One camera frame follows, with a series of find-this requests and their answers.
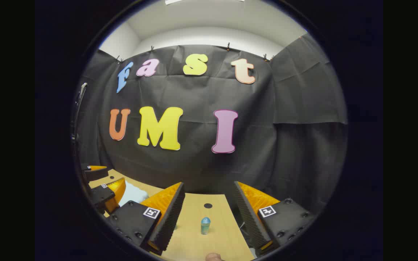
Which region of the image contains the black backdrop cloth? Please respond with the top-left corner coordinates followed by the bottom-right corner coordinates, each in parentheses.
top-left (74, 33), bottom-right (348, 214)

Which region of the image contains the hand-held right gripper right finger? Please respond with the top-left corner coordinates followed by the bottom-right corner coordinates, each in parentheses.
top-left (234, 181), bottom-right (316, 256)

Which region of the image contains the light blue suitcase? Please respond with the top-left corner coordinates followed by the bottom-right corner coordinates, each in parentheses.
top-left (118, 181), bottom-right (149, 207)

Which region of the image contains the silver metal stand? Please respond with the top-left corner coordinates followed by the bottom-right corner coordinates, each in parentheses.
top-left (77, 83), bottom-right (88, 105)

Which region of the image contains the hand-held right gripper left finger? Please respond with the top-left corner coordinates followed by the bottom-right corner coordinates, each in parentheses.
top-left (106, 182), bottom-right (186, 256)

